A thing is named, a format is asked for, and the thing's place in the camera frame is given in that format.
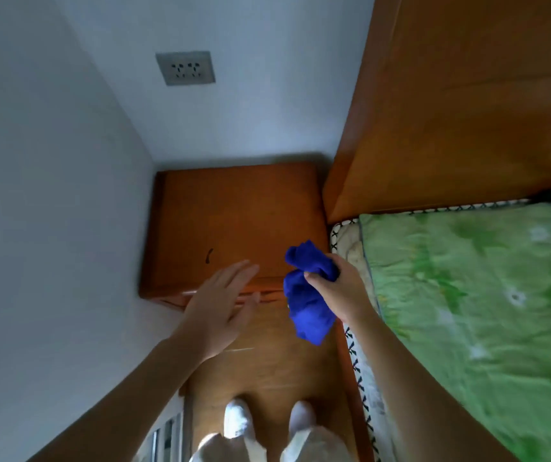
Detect white shoe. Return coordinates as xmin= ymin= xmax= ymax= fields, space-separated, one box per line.
xmin=288 ymin=400 xmax=318 ymax=434
xmin=223 ymin=398 xmax=257 ymax=441

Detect aluminium sliding glass door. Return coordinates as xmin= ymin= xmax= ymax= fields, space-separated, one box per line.
xmin=133 ymin=393 xmax=195 ymax=462

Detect white right shoe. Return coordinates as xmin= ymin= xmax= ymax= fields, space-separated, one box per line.
xmin=288 ymin=400 xmax=318 ymax=434

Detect white left shoe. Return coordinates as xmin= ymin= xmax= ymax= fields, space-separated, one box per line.
xmin=223 ymin=398 xmax=257 ymax=441

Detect person's right forearm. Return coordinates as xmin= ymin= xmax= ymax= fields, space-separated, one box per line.
xmin=350 ymin=312 xmax=519 ymax=462

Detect grey wall socket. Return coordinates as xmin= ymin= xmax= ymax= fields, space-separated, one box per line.
xmin=155 ymin=50 xmax=217 ymax=87

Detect brown wooden nightstand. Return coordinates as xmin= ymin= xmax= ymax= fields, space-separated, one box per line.
xmin=138 ymin=161 xmax=331 ymax=309

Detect white black patterned mattress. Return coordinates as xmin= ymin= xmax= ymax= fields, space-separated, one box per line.
xmin=329 ymin=198 xmax=531 ymax=462

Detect wooden bed headboard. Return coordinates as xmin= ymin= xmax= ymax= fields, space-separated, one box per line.
xmin=321 ymin=0 xmax=551 ymax=227

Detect white trousers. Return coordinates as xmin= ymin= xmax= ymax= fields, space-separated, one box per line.
xmin=189 ymin=424 xmax=356 ymax=462

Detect person's right hand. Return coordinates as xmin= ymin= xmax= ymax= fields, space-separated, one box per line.
xmin=303 ymin=253 xmax=378 ymax=327

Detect blue cleaning cloth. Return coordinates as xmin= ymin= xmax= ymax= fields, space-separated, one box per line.
xmin=282 ymin=239 xmax=341 ymax=347

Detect person's left forearm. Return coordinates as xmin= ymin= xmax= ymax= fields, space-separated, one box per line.
xmin=27 ymin=337 xmax=204 ymax=462

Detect person's left hand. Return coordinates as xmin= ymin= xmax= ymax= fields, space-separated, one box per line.
xmin=168 ymin=259 xmax=262 ymax=364

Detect green bed sheet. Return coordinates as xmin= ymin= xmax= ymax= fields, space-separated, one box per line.
xmin=357 ymin=201 xmax=551 ymax=462

